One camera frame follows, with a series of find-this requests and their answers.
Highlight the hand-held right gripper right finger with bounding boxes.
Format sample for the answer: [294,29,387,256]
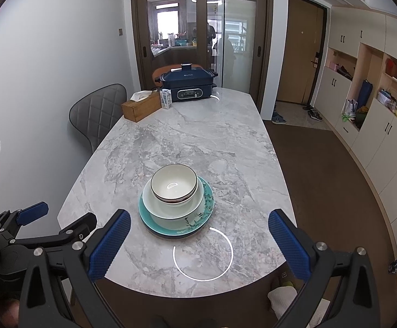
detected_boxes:
[267,208,381,328]

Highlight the large white bowl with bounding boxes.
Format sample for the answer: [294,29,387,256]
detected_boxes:
[142,178,208,229]

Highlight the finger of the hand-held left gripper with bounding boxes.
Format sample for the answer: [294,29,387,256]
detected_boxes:
[0,201,49,244]
[10,212,98,254]

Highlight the white wall cabinet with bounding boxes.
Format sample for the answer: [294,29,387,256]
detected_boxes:
[321,5,397,257]

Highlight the brown entrance door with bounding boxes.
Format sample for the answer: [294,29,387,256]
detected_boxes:
[275,0,327,105]

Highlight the orange chair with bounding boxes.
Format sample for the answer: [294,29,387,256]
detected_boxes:
[151,64,204,83]

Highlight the teal floral plate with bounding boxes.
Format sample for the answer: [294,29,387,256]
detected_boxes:
[139,176,215,236]

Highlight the floral cream bowl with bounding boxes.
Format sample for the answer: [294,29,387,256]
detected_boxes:
[151,165,198,204]

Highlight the blue electric cooker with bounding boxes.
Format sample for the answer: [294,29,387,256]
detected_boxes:
[155,63,219,102]

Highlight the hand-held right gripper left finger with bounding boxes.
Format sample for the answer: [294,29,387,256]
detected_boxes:
[18,208,132,328]

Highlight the grey quilted chair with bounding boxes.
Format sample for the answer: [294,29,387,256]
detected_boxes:
[69,84,128,154]

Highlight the grey rimmed plate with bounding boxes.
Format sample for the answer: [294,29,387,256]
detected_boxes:
[144,224,202,240]

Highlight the blue folded item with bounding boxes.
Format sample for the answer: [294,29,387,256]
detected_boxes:
[357,80,371,110]

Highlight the white shopping bag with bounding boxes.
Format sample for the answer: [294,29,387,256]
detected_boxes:
[342,99,359,117]

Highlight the white refrigerator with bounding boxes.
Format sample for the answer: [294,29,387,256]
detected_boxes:
[219,0,257,91]

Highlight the white tissue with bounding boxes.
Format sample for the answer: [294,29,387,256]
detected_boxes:
[131,90,155,102]

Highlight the glass sliding door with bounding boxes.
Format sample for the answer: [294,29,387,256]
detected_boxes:
[132,0,207,91]
[205,0,274,110]

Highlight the white cloth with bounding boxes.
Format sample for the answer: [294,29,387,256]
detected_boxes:
[267,287,332,328]

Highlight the wooden tissue box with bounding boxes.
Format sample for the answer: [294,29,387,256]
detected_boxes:
[121,92,162,122]

